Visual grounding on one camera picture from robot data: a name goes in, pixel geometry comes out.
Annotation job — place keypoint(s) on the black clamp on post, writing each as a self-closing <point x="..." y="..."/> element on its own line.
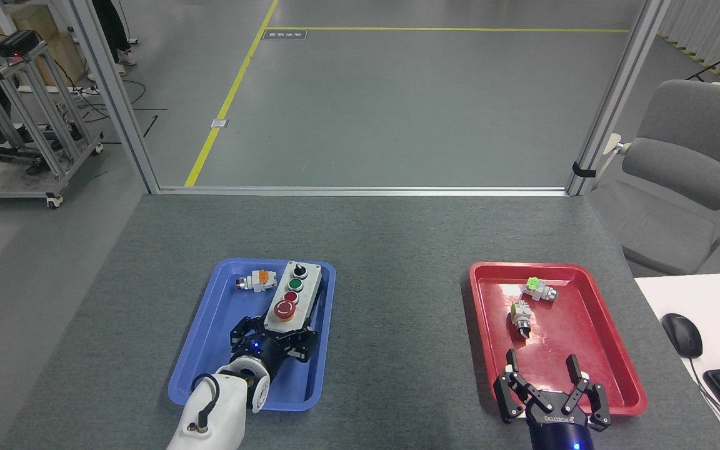
<point x="583" y="170"/>

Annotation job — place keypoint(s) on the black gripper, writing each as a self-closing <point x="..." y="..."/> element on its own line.
<point x="557" y="434"/>
<point x="261" y="352"/>

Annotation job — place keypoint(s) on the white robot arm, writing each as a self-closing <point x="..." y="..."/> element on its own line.
<point x="216" y="406"/>

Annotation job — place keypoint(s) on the aluminium frame cart on wheels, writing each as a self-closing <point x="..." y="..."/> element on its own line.
<point x="41" y="119"/>

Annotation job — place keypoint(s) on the green push button switch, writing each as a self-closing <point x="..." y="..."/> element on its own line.
<point x="538" y="290"/>

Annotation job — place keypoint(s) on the black selector knob switch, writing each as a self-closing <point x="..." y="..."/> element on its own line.
<point x="520" y="315"/>

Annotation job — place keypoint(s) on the silver horizontal frame rail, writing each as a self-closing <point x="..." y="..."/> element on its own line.
<point x="360" y="190"/>

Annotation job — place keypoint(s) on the red plastic tray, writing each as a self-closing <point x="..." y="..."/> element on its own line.
<point x="585" y="325"/>

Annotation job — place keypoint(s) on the black computer mouse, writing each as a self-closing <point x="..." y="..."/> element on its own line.
<point x="682" y="334"/>

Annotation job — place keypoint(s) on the silver aluminium post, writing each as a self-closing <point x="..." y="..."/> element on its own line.
<point x="616" y="100"/>
<point x="113" y="94"/>

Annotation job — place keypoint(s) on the grey office chair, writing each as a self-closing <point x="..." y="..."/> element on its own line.
<point x="679" y="181"/>

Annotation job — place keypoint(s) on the silver floor socket plate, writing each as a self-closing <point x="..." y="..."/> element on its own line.
<point x="219" y="123"/>

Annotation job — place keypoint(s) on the white curtain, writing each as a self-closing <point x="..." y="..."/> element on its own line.
<point x="710" y="25"/>

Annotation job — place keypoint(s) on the grey control box with buttons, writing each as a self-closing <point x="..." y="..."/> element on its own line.
<point x="300" y="294"/>

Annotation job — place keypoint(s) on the blue plastic tray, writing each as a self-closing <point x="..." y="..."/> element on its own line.
<point x="216" y="325"/>

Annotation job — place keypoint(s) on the person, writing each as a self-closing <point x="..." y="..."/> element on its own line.
<point x="110" y="31"/>

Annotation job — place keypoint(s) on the grey floor sign plate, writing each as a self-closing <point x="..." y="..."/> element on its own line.
<point x="284" y="35"/>

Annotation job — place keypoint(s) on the brown cardboard box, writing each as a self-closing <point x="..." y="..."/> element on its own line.
<point x="60" y="53"/>

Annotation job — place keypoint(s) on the red push button switch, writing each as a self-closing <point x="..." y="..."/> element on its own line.
<point x="259" y="282"/>

